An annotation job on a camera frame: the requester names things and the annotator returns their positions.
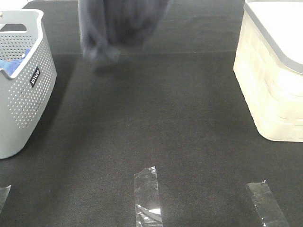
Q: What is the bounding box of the grey perforated laundry basket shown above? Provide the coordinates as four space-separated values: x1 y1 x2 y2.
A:
0 9 57 159

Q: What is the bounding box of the white plastic storage bin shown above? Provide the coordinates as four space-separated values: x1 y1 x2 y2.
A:
233 0 303 142

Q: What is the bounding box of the blue cloth in basket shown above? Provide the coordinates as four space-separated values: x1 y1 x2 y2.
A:
0 49 30 76

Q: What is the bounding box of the clear tape strip centre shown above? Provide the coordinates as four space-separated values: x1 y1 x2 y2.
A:
134 166 163 227

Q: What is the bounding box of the grey blue towel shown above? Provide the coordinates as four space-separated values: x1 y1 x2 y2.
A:
78 0 171 62

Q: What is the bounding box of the clear tape strip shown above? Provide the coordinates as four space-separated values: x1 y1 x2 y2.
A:
0 185 11 213
134 166 163 227
245 180 290 227

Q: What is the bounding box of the black table cloth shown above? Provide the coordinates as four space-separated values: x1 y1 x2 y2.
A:
0 0 303 227

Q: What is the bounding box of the clear tape strip left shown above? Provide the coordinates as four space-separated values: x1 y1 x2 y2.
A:
0 185 11 213

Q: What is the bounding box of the clear tape strip right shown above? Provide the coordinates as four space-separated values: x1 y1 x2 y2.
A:
245 180 290 227

